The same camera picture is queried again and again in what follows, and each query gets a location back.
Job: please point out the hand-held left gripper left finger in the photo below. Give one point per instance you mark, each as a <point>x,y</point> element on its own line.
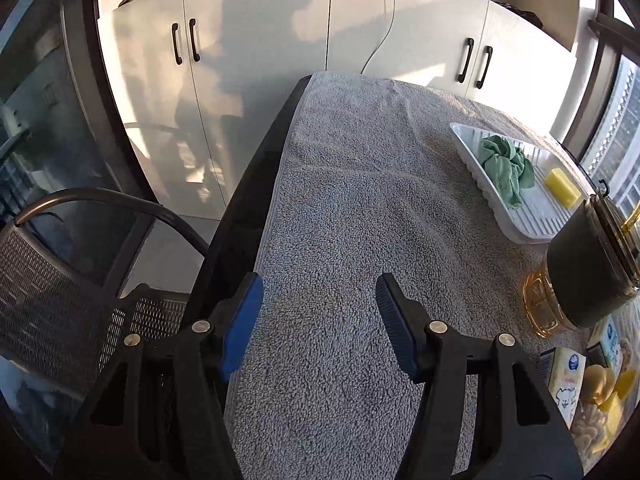
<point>242,320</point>

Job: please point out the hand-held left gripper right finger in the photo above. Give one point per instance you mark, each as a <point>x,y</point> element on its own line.
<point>395,320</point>

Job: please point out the white ribbed plastic tray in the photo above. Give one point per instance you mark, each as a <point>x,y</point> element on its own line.
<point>545,210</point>

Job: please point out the white fluffy scrunchie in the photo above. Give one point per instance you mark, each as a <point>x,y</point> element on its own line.
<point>585,427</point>

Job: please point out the grey terry towel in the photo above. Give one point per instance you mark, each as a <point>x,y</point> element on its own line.
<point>350,210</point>

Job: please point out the blue white bear tissue packet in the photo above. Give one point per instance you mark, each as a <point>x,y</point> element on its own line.
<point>565,380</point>

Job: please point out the green scrunchie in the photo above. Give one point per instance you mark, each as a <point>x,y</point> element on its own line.
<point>505,170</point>

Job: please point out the amber glass cup green sleeve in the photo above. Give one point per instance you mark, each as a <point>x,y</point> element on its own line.
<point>580,270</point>

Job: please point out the grey mesh chair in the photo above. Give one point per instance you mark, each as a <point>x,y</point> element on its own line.
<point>45,285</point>

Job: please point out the tan gourd-shaped makeup sponge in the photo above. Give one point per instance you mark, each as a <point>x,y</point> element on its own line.
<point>597,382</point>

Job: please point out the yellow rectangular sponge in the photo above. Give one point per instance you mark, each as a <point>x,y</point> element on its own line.
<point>562,187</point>

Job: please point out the white cabinet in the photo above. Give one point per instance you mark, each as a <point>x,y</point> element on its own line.
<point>275,60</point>

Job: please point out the high-rise building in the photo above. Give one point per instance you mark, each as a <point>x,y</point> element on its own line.
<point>617,125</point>

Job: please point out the dark clutter on cabinet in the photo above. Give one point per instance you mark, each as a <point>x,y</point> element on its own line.
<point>525,12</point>

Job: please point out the dark door frame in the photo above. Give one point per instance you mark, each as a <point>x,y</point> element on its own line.
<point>95,85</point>

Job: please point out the dark window frame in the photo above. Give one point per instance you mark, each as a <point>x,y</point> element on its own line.
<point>597,75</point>

